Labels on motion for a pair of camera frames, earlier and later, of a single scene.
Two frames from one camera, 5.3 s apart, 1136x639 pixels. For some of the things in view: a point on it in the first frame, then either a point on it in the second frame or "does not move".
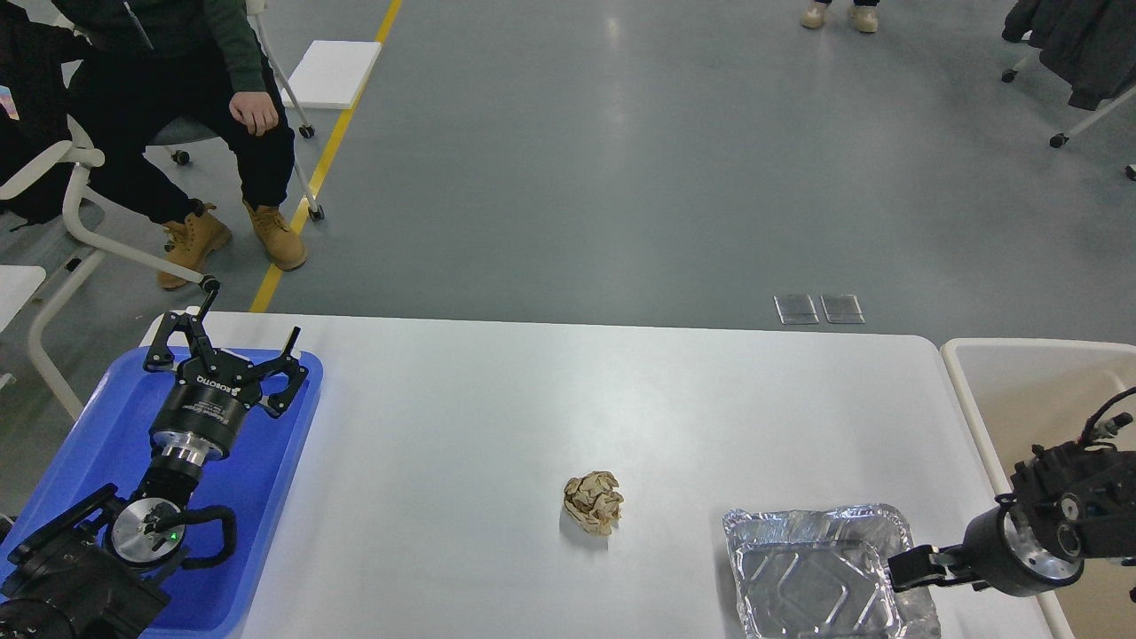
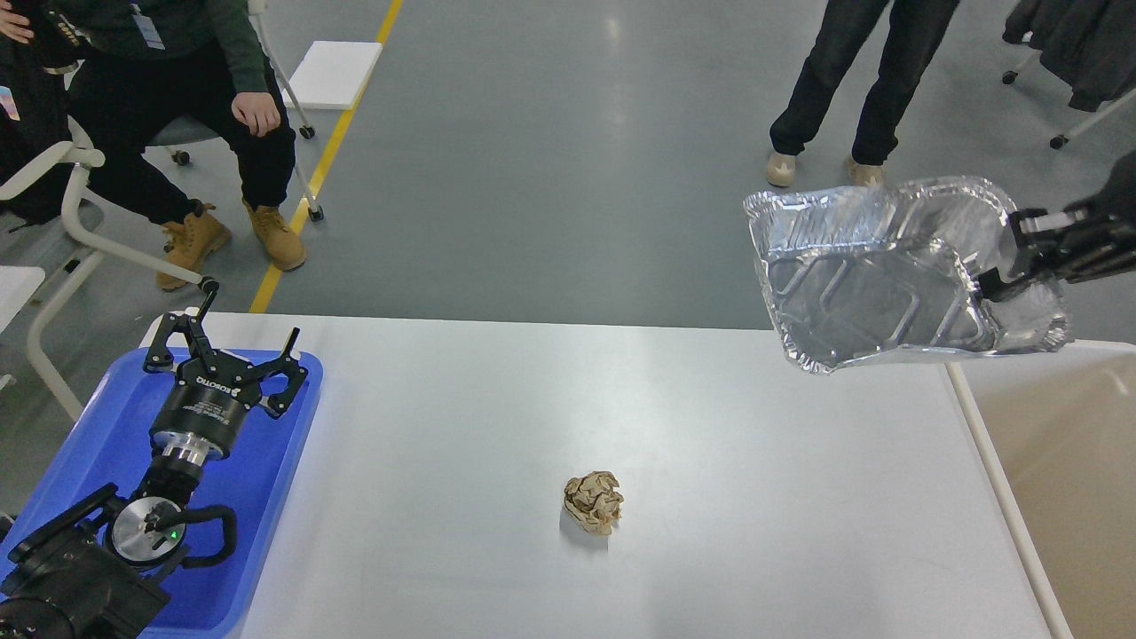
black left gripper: x=212 y=390 does not move
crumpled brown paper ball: x=593 y=500 does not move
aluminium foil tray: x=824 y=573 → x=884 y=271
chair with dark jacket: x=1089 y=45 does not move
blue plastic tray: x=261 y=483 does not move
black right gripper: x=995 y=553 → x=1104 y=244
